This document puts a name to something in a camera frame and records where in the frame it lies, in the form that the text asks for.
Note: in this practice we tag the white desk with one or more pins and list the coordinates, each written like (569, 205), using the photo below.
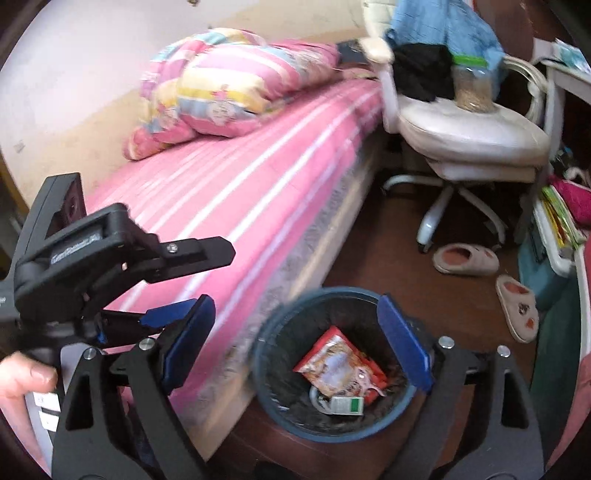
(572, 82)

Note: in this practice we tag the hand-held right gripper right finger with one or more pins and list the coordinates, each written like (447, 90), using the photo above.
(404, 341)

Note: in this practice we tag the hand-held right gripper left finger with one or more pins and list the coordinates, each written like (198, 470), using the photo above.
(184, 341)

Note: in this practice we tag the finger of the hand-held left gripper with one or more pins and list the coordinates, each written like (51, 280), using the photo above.
(198, 253)
(166, 313)

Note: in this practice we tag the red snack bag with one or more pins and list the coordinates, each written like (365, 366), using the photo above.
(332, 364)

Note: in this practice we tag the white and green box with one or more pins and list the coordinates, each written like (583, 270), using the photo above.
(346, 405)

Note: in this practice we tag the dark blue cloth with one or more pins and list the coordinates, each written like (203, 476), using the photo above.
(353, 51)

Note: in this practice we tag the blue trash bin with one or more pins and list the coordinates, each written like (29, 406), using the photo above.
(279, 401)

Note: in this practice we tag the folded cartoon striped quilt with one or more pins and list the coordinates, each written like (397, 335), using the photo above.
(221, 78)

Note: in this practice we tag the plastic jar with green lid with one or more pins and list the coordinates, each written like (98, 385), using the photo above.
(472, 87)

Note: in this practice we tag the white office chair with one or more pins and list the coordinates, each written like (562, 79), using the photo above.
(461, 134)

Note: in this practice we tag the stack of colourful books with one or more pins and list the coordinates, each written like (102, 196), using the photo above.
(561, 221)

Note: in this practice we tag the teal storage box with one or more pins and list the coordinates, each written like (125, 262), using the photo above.
(540, 281)

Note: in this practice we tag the black garment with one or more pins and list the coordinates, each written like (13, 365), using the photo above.
(420, 69)

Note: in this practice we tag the pink striped bed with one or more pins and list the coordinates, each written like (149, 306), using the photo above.
(231, 184)

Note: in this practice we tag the beige slipper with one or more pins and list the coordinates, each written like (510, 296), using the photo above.
(519, 309)
(464, 261)

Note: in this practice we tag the light blue garment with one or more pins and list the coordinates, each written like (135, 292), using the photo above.
(438, 23)

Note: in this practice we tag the person's left hand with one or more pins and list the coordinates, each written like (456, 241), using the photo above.
(27, 374)

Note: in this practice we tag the pink floral pillow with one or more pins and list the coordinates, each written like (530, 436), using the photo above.
(152, 143)

